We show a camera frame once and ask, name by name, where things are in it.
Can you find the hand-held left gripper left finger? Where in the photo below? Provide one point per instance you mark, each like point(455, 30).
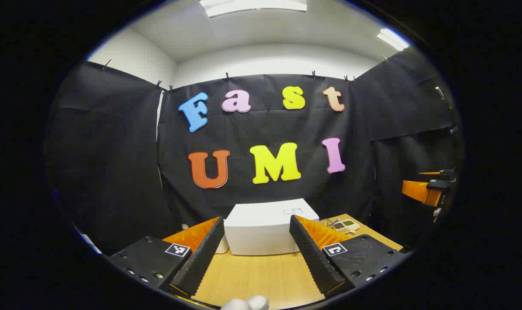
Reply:
point(200, 258)

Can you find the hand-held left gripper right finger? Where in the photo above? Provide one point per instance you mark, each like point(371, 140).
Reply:
point(314, 258)

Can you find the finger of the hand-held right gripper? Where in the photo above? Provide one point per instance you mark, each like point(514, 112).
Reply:
point(448, 174)
point(420, 191)

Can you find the white microwave oven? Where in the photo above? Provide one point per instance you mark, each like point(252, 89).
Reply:
point(260, 228)

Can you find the white divided seasoning tray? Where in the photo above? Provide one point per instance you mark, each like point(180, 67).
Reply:
point(347, 225)

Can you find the black backdrop cloth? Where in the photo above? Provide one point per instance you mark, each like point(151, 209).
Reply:
point(265, 125)

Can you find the small ceiling light panel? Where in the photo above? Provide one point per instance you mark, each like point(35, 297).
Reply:
point(392, 38)

